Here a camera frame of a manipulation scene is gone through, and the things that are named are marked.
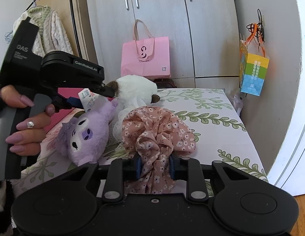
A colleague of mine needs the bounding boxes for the black elastic cords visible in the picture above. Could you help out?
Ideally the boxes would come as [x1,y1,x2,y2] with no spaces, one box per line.
[255,8,266,45]

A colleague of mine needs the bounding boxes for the purple plush toy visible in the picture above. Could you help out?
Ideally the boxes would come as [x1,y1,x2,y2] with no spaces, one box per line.
[55,88,118,166]

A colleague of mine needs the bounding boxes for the white refrigerator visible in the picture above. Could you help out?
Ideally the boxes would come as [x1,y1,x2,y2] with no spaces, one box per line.
[267,0,305,197]

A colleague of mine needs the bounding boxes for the floral bed sheet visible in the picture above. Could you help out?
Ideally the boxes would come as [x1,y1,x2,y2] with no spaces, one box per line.
[13,88,268,197]

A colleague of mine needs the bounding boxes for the person's left hand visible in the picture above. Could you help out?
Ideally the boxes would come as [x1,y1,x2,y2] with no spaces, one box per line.
[0,85,56,156]

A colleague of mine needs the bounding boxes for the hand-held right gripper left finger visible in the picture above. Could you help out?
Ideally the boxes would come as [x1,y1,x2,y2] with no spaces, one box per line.
[55,155,143,201]

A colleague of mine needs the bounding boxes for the colourful gift bag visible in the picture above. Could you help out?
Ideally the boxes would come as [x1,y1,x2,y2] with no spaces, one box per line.
[239,23,270,97]

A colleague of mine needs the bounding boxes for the black suitcase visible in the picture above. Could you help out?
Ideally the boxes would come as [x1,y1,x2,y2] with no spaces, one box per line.
[150,77,177,89]

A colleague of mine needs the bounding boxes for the grey wardrobe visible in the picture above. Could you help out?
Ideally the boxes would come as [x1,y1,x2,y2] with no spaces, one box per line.
[84,0,244,89]

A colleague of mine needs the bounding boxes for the pink paper bag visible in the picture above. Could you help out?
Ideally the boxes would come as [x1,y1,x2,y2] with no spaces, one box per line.
[120,19,172,78]

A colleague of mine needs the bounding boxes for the white fuzzy cardigan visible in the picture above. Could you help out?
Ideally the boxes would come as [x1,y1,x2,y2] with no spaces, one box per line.
[13,5,74,57]

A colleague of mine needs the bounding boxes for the white plush toy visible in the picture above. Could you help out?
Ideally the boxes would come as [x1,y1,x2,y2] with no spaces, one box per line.
[107,75,161,143]

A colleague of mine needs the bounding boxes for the black clothes rack pole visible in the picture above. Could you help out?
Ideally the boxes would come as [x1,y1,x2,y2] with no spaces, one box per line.
[25,0,78,56]

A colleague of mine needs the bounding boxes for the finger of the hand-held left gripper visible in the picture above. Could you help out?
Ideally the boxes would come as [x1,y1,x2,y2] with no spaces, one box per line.
[52,94,84,112]
[89,83,116,98]

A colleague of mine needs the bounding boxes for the pink floral cloth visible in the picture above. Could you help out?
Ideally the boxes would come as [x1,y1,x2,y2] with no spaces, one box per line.
[122,106,197,194]

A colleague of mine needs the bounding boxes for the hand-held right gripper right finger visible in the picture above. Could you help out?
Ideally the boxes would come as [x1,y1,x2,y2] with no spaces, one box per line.
[168,152,269,201]

